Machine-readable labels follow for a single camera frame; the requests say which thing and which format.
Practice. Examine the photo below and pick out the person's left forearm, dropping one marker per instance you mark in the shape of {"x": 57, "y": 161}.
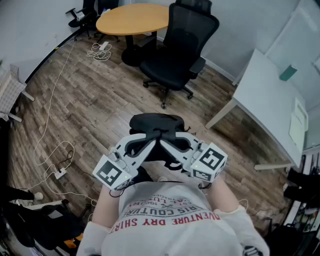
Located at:
{"x": 107, "y": 207}

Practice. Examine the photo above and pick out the pile of black bags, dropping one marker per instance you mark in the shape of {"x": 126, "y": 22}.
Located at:
{"x": 42, "y": 222}

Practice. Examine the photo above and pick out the person's right forearm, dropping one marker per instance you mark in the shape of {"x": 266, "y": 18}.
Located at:
{"x": 223, "y": 195}

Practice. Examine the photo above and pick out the clear water bottle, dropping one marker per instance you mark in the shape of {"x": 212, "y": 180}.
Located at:
{"x": 105, "y": 11}

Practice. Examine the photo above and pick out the black equipment pile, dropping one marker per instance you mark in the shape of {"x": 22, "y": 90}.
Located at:
{"x": 303, "y": 180}

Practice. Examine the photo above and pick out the person's white printed shirt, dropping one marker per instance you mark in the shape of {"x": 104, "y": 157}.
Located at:
{"x": 170, "y": 232}

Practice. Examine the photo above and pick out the white power strip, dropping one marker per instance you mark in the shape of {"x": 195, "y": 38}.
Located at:
{"x": 60, "y": 173}

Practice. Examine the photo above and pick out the white paper sheet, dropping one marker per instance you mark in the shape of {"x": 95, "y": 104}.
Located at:
{"x": 298, "y": 125}

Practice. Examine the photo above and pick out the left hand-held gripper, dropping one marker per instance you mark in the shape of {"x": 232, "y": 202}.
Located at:
{"x": 110, "y": 173}

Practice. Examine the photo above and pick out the cluttered storage shelf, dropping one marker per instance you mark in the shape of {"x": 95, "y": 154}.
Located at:
{"x": 303, "y": 217}

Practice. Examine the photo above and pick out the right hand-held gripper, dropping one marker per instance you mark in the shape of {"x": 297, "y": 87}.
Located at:
{"x": 212, "y": 160}

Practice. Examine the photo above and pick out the round wooden table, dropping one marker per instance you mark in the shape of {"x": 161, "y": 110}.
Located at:
{"x": 132, "y": 20}

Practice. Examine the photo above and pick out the black mesh office chair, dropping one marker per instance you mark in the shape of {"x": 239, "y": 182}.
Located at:
{"x": 181, "y": 45}

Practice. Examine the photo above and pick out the black bag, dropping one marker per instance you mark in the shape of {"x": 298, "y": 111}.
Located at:
{"x": 156, "y": 122}

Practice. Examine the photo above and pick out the white rectangular table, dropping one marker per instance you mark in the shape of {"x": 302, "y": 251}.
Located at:
{"x": 267, "y": 100}

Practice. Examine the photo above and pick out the green box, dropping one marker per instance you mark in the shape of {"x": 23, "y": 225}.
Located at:
{"x": 288, "y": 72}

